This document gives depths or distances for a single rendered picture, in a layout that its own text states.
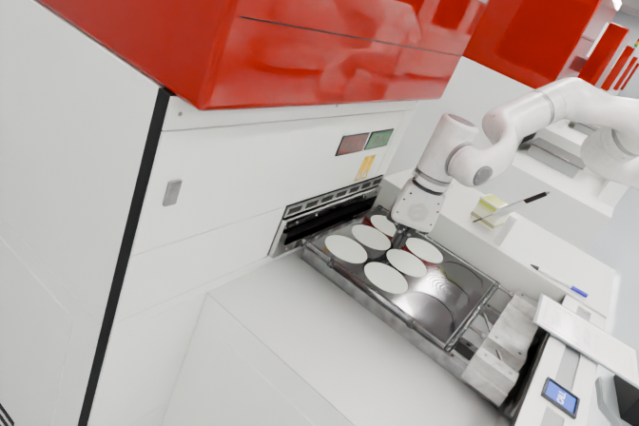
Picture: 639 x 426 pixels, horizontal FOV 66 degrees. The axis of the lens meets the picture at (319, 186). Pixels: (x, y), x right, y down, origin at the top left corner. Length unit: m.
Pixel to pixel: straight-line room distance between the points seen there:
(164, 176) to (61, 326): 0.38
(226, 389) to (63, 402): 0.29
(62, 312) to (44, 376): 0.17
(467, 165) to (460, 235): 0.34
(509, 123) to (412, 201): 0.26
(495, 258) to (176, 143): 0.89
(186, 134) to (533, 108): 0.79
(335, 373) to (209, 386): 0.27
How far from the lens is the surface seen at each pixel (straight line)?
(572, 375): 1.03
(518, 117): 1.17
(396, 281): 1.07
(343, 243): 1.10
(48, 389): 1.08
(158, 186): 0.69
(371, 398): 0.91
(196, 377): 1.08
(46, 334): 1.02
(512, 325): 1.21
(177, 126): 0.66
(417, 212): 1.13
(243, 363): 0.95
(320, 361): 0.92
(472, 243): 1.32
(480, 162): 1.03
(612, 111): 1.29
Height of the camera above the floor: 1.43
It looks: 24 degrees down
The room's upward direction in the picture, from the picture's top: 23 degrees clockwise
